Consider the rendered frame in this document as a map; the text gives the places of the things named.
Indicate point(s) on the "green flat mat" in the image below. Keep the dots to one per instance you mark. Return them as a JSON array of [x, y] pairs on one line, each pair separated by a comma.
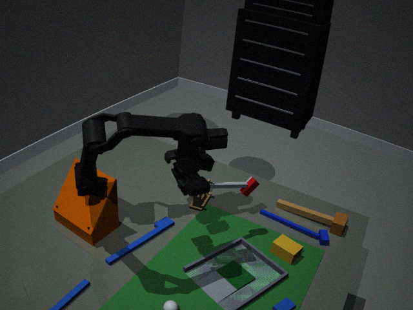
[[163, 279]]

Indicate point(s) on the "yellow rectangular block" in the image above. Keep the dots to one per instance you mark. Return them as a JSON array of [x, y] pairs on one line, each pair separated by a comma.
[[286, 248]]

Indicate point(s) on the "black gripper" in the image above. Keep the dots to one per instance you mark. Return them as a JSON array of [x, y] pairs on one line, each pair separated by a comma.
[[191, 183]]

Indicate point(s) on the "white golf ball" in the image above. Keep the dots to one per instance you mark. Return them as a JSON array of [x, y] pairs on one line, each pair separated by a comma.
[[170, 305]]

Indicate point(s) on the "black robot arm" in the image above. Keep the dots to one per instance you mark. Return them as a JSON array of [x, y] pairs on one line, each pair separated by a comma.
[[189, 129]]

